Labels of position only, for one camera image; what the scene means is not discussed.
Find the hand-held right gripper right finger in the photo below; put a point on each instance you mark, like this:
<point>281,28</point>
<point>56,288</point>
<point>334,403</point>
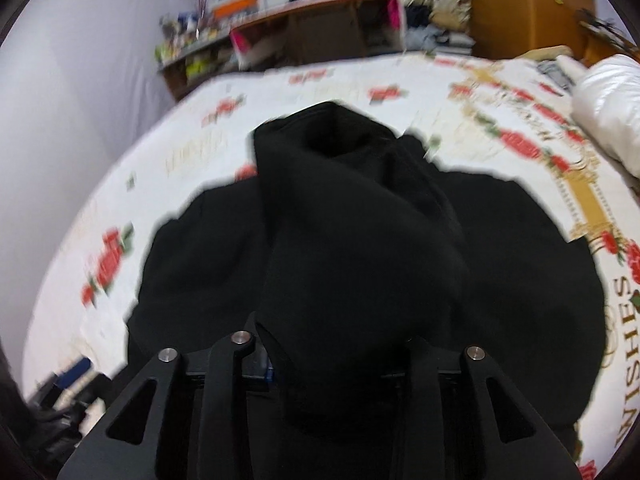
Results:
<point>425,360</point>

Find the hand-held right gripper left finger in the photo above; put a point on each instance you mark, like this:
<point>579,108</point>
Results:
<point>265,362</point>

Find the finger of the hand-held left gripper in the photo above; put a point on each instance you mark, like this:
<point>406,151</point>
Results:
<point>75,369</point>

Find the black garment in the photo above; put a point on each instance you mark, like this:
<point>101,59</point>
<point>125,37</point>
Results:
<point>350,235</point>

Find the pile of clothes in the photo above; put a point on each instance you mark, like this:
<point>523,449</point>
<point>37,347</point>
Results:
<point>435,32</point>

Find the floral printed blanket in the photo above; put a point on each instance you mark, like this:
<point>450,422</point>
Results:
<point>325,90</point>

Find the wooden shelf unit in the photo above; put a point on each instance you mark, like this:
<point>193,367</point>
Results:
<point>200,67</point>

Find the white duvet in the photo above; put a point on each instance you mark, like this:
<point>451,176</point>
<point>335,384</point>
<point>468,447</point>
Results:
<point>610,105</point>

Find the wooden desk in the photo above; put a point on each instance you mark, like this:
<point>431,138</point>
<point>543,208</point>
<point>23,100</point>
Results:
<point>320,30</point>

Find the group of bottles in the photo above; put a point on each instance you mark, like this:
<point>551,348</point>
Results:
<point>185,27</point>

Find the orange storage box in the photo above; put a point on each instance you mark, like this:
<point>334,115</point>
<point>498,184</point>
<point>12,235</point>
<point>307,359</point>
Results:
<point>232,7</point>

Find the wooden wardrobe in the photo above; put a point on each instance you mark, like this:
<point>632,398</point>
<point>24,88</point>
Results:
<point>520,5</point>

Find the wall rack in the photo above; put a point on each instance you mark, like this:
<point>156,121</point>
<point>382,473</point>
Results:
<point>602,22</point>

